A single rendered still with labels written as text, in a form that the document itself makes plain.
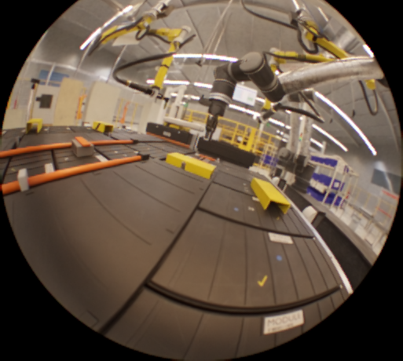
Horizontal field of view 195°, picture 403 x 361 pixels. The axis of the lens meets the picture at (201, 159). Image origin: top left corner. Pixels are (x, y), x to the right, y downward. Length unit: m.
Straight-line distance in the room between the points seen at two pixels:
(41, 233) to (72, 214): 0.05
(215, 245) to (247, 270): 0.05
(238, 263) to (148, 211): 0.12
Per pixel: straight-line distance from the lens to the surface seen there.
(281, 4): 9.82
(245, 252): 0.17
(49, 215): 0.17
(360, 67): 0.72
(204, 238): 0.16
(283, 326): 0.16
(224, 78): 0.55
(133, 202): 0.17
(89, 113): 4.66
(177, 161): 0.39
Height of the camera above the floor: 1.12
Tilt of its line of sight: 12 degrees down
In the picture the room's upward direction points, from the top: 17 degrees clockwise
